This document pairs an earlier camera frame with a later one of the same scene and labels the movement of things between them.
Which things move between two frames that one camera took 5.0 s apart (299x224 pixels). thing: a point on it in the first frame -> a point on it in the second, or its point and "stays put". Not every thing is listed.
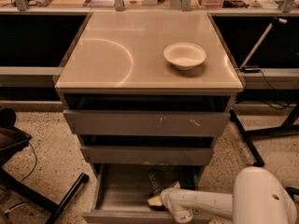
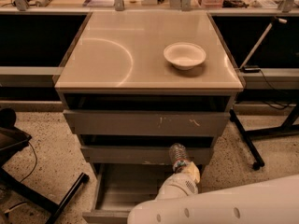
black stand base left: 11,140 stays put
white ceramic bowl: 184,56 stays put
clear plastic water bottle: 155,186 -> 178,155
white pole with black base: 256,68 stays put
